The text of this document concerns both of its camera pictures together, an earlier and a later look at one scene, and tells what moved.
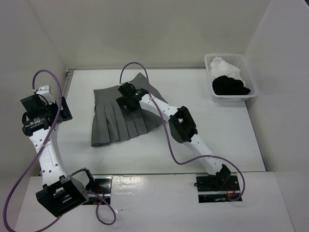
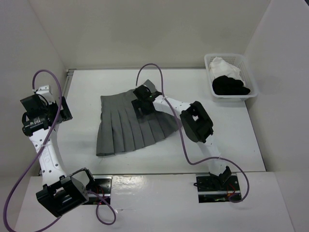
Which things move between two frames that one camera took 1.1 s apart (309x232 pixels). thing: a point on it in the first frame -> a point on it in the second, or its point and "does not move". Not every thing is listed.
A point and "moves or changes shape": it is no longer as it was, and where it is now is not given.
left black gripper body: (52, 108) does not move
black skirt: (225, 85) does not move
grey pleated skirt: (110, 123) moves or changes shape
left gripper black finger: (65, 114) does not move
